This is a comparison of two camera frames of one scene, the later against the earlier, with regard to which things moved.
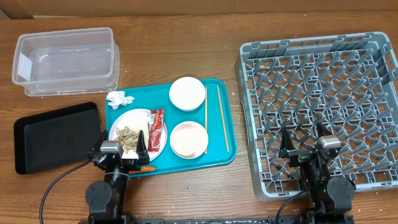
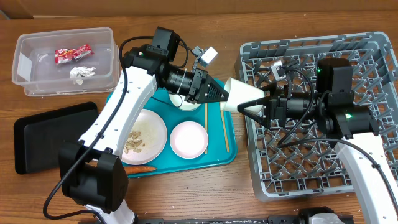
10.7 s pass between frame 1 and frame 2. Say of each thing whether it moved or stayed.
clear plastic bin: stayed
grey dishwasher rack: stayed
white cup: moved
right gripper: moved
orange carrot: stayed
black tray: stayed
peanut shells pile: stayed
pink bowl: stayed
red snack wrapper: moved
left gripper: moved
